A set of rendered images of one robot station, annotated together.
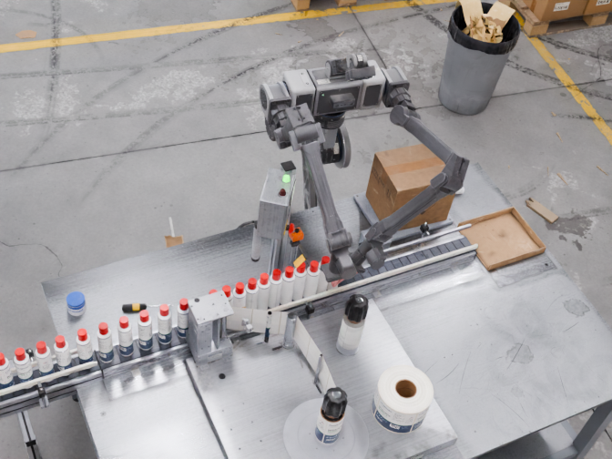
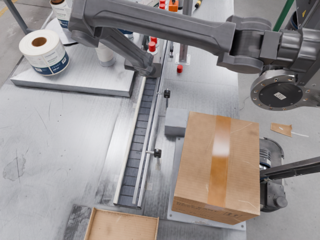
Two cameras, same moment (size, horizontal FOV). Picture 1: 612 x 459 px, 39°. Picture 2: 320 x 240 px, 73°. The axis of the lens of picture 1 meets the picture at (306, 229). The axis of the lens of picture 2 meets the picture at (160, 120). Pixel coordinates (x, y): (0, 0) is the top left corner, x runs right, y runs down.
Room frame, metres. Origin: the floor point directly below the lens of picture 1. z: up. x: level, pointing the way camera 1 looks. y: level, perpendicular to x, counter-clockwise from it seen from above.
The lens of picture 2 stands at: (2.77, -0.74, 1.76)
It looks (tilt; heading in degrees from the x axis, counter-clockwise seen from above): 59 degrees down; 132
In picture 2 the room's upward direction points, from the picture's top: 2 degrees counter-clockwise
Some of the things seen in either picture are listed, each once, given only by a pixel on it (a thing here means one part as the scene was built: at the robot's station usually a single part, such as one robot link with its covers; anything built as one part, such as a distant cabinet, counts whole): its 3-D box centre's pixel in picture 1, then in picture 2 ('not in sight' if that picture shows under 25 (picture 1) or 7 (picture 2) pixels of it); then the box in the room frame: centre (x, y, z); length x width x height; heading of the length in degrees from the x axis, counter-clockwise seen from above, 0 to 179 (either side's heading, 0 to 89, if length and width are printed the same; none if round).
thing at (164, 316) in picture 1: (164, 323); not in sight; (1.83, 0.46, 0.98); 0.05 x 0.05 x 0.20
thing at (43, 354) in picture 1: (44, 361); not in sight; (1.59, 0.84, 0.98); 0.05 x 0.05 x 0.20
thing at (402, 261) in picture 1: (299, 300); (157, 58); (2.13, -0.02, 0.86); 1.65 x 0.08 x 0.04; 122
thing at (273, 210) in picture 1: (276, 204); not in sight; (2.14, 0.12, 1.38); 0.17 x 0.10 x 0.19; 177
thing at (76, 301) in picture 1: (76, 303); not in sight; (1.93, 0.84, 0.86); 0.07 x 0.07 x 0.07
